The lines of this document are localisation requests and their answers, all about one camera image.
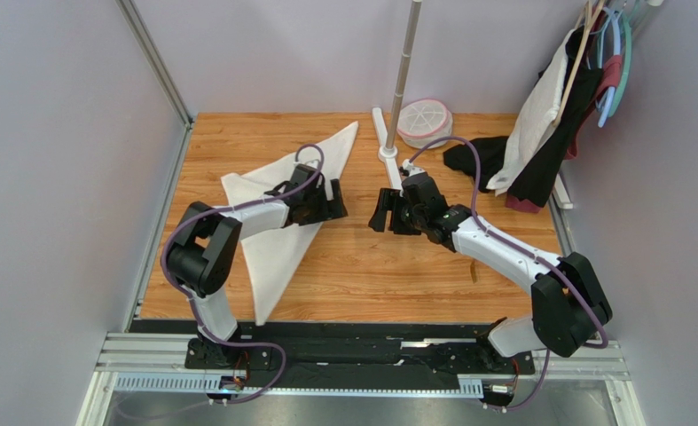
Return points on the green plastic hanger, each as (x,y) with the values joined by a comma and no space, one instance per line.
(626,13)

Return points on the black cloth on table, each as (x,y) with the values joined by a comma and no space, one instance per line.
(491,153)

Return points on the wooden hanger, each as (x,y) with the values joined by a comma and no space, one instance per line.
(586,20)

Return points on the white hanging towel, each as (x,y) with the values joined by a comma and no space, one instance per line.
(534,124)

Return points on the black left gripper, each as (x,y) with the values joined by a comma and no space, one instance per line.
(339,209)

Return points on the white stand with metal pole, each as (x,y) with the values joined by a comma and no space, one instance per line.
(386,133)

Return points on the blue plastic hanger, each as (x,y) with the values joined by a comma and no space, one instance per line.
(608,56)

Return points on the aluminium frame rail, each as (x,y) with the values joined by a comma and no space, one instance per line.
(144,38)

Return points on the white mesh pink rimmed basket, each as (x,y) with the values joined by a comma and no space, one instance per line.
(424,121)

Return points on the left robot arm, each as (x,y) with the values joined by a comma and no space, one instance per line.
(198,256)

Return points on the white cloth napkin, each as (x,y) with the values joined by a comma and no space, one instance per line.
(272,257)

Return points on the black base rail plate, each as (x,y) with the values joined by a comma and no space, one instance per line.
(347,356)

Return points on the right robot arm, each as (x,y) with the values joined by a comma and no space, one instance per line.
(568,303)

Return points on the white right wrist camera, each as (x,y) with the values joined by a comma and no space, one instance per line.
(408,169)

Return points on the dark red hanging garment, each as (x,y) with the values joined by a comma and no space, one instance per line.
(612,73)

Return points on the black hanging garment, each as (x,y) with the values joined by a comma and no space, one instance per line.
(532,188)

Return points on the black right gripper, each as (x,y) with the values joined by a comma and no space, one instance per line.
(397,214)

